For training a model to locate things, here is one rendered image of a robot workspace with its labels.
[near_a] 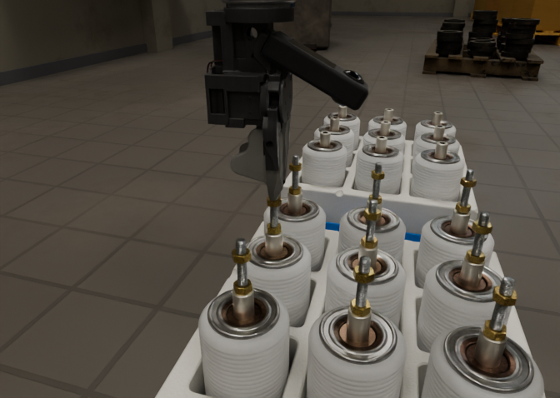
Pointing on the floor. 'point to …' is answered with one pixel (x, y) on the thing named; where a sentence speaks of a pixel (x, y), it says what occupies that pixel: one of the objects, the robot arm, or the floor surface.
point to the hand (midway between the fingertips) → (279, 188)
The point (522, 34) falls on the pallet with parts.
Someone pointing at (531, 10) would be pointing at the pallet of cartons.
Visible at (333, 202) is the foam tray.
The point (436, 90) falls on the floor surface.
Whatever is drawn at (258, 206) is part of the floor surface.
